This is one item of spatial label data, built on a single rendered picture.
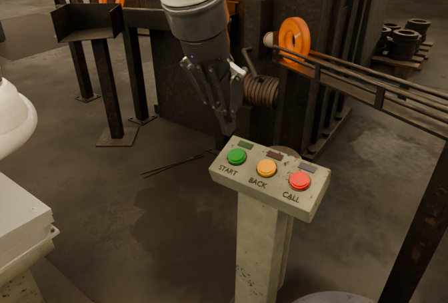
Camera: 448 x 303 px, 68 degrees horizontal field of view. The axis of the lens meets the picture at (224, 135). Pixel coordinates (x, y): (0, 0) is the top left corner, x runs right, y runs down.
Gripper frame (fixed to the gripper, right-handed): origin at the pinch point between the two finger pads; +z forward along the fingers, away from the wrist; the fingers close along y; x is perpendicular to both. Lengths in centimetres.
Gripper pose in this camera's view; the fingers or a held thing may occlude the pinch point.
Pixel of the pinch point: (226, 118)
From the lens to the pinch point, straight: 65.2
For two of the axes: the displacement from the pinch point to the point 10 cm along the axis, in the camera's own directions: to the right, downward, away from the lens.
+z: 1.9, 6.4, 7.4
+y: -8.3, -2.9, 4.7
